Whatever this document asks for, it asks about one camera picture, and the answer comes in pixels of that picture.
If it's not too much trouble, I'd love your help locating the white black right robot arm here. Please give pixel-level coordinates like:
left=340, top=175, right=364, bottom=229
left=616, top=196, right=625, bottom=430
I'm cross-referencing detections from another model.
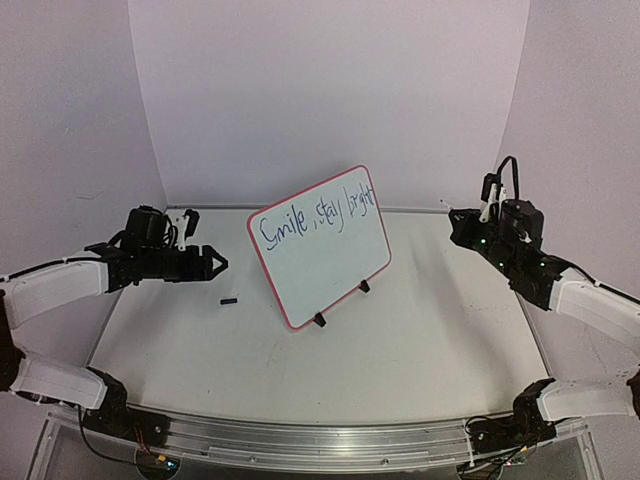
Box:
left=448, top=199, right=639, bottom=424

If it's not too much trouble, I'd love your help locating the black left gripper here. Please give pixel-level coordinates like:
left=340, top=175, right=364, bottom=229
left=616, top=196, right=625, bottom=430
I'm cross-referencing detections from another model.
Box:
left=140, top=243, right=228, bottom=281

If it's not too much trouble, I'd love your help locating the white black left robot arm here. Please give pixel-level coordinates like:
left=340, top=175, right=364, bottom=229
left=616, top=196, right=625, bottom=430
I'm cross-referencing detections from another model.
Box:
left=1, top=205, right=229, bottom=436

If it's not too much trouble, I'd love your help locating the wire whiteboard stand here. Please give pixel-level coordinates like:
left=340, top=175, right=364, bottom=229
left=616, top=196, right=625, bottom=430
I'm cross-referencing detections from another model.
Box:
left=312, top=279, right=371, bottom=328

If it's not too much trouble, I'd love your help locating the aluminium table edge rail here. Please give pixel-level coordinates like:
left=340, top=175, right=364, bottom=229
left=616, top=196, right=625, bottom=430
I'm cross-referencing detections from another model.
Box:
left=167, top=203, right=484, bottom=216

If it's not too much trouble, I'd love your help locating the pink framed whiteboard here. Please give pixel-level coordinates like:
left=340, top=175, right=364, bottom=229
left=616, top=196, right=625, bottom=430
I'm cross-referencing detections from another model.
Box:
left=247, top=165, right=392, bottom=331

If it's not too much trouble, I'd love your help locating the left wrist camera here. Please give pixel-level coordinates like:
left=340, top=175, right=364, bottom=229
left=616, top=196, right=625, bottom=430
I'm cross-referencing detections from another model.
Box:
left=174, top=209, right=200, bottom=251

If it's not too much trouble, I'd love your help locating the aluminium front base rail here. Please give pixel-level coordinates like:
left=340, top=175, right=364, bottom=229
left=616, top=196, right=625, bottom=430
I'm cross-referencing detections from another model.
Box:
left=49, top=394, right=586, bottom=474

